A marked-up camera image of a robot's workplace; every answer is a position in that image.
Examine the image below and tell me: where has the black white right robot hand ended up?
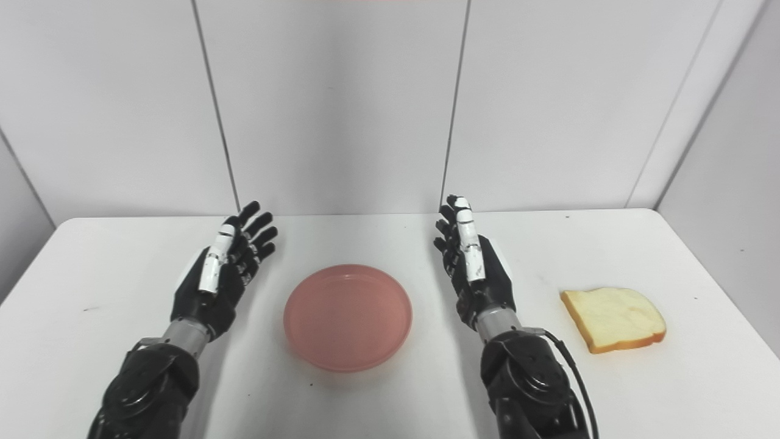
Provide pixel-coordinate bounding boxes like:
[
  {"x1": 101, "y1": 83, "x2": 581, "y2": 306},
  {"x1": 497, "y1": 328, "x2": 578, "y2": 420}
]
[{"x1": 433, "y1": 195, "x2": 517, "y2": 331}]

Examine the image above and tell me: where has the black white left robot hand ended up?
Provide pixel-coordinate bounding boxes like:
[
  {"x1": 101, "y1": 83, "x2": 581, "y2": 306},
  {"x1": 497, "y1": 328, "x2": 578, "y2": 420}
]
[{"x1": 170, "y1": 201, "x2": 278, "y2": 342}]

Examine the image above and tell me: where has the slice of white bread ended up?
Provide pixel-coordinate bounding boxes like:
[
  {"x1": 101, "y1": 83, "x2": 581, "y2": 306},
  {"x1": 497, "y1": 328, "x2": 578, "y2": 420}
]
[{"x1": 561, "y1": 288, "x2": 667, "y2": 355}]

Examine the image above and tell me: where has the pink round plate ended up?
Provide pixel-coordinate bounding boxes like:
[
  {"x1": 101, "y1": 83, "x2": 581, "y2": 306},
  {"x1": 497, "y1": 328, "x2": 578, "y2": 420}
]
[{"x1": 283, "y1": 264, "x2": 413, "y2": 373}]

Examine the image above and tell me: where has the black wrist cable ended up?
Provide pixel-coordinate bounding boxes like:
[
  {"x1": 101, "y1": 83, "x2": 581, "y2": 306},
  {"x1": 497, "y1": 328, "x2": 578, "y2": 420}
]
[{"x1": 539, "y1": 329, "x2": 601, "y2": 439}]

